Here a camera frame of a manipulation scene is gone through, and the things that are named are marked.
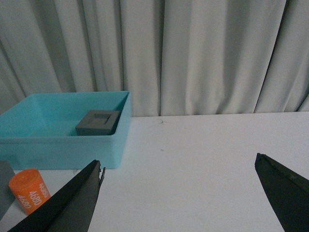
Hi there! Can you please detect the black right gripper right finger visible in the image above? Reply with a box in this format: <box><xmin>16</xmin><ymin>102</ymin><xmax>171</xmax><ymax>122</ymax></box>
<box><xmin>254</xmin><ymin>153</ymin><xmax>309</xmax><ymax>232</ymax></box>

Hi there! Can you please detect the gray square block part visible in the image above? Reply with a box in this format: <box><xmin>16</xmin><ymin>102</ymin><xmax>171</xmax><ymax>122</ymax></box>
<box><xmin>75</xmin><ymin>110</ymin><xmax>121</xmax><ymax>136</ymax></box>

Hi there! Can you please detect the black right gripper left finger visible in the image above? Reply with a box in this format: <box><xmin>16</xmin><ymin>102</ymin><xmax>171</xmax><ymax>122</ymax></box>
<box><xmin>10</xmin><ymin>160</ymin><xmax>105</xmax><ymax>232</ymax></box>

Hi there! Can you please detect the gray-green curtain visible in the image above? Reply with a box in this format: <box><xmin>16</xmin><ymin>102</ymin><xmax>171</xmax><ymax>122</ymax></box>
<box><xmin>0</xmin><ymin>0</ymin><xmax>309</xmax><ymax>116</ymax></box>

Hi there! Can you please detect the orange cylinder part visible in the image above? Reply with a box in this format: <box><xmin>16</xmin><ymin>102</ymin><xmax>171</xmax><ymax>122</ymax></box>
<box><xmin>9</xmin><ymin>168</ymin><xmax>51</xmax><ymax>215</ymax></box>

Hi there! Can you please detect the blue plastic box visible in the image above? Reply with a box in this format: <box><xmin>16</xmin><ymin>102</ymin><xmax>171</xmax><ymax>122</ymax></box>
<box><xmin>0</xmin><ymin>91</ymin><xmax>131</xmax><ymax>170</ymax></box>

